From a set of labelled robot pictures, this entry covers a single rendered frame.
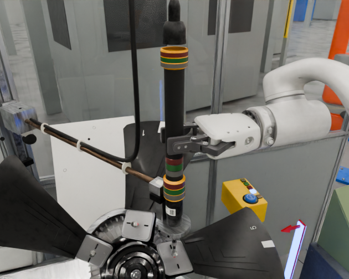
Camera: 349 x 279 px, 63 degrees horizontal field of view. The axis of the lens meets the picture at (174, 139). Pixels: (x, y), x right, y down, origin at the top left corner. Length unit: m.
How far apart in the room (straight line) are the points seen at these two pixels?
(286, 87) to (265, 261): 0.41
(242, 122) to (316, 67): 0.15
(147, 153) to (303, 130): 0.36
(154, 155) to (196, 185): 0.86
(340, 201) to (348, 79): 0.58
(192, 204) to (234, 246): 0.88
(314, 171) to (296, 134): 1.37
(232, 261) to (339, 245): 0.49
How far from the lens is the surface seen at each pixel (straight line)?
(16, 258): 0.85
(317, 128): 0.62
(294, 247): 0.89
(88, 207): 0.90
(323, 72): 0.55
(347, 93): 0.53
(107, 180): 0.90
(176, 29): 0.44
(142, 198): 0.68
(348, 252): 1.11
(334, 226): 1.10
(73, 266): 0.79
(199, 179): 1.51
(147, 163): 0.70
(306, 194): 2.03
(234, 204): 1.08
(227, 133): 0.50
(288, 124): 0.57
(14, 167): 0.65
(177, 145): 0.48
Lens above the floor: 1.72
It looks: 27 degrees down
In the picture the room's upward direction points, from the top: straight up
